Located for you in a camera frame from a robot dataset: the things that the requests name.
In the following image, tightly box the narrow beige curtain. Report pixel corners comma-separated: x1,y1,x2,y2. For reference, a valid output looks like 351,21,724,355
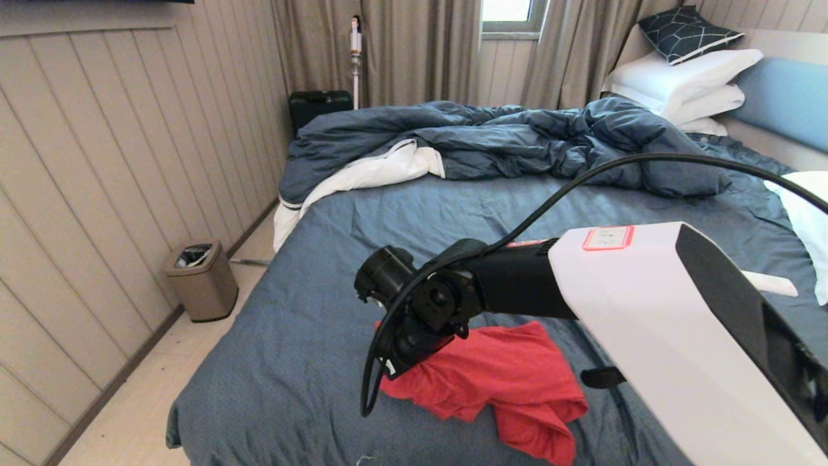
521,0,683,111

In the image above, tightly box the blue headboard cushion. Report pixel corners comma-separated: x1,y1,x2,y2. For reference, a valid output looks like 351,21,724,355
731,57,828,154

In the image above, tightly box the large white pillow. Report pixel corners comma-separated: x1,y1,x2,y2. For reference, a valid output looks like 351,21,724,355
602,49,764,116

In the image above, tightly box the long white remote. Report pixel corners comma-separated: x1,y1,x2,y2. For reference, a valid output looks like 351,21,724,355
743,271,798,298

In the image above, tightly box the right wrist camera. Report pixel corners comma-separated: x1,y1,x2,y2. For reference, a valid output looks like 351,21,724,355
354,246,420,306

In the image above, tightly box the window with grey frame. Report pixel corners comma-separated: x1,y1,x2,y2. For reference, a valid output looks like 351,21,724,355
481,0,547,39

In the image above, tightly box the red printed t-shirt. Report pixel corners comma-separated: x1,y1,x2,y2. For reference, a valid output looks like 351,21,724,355
378,320,589,466

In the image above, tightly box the dark blue duvet white lining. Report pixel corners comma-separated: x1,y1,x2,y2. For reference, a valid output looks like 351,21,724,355
273,97,733,252

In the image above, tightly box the wide beige curtain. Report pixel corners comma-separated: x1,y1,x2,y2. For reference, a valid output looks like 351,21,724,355
270,0,483,109

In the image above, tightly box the black hard case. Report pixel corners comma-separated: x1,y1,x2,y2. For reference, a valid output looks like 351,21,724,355
289,91,353,138

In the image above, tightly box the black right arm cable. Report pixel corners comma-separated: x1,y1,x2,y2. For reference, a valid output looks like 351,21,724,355
360,153,828,418

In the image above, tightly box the white pillow at bed edge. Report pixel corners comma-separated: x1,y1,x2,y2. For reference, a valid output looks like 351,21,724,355
763,171,828,306

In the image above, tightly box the flat white pillow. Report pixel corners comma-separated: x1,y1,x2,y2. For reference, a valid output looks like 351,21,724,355
676,118,728,137

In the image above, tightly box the bronze trash bin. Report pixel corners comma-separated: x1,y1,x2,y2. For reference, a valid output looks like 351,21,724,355
162,241,239,323

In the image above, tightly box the medium white pillow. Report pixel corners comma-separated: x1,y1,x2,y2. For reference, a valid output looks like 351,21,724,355
660,83,746,126

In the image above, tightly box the white stick vacuum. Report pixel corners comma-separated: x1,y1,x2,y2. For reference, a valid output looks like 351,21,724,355
349,17,362,111

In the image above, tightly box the dark geometric patterned cushion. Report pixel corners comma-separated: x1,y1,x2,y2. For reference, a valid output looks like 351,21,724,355
637,5,745,65

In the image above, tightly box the beige headboard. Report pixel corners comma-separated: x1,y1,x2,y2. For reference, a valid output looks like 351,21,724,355
611,25,828,172

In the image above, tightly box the dark wall screen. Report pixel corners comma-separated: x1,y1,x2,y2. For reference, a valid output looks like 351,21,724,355
26,0,195,5

